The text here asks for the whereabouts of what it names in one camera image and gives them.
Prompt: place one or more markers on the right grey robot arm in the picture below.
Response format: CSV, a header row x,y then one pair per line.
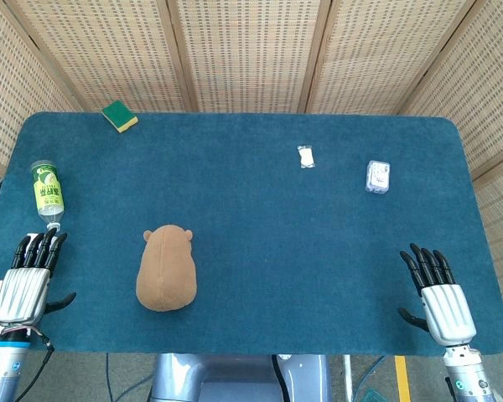
x,y
467,374

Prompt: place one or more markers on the small clear plastic pack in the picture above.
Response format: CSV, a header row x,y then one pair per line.
x,y
377,178

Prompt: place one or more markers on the brown plush toy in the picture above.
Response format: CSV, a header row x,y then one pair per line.
x,y
165,272

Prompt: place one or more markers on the small white sachet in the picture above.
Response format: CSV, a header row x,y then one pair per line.
x,y
306,157

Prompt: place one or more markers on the white table leg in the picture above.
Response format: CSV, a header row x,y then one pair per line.
x,y
347,377

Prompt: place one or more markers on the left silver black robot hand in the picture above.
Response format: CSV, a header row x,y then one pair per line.
x,y
21,293

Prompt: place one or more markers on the grey robot torso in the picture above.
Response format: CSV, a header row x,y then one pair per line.
x,y
218,379

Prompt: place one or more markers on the yellow floor tape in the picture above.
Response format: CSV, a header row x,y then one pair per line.
x,y
402,379

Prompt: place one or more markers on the teal floor object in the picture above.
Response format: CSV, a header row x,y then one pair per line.
x,y
374,396

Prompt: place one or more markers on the green yellow sponge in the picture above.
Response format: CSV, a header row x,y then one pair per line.
x,y
118,115

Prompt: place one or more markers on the woven bamboo folding screen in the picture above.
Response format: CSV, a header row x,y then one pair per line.
x,y
251,50

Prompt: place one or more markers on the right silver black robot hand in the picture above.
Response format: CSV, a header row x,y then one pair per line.
x,y
446,312

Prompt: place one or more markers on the clear bottle with green label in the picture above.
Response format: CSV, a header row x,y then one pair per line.
x,y
48,192

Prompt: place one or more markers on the blue table mat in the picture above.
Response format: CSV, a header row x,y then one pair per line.
x,y
255,230

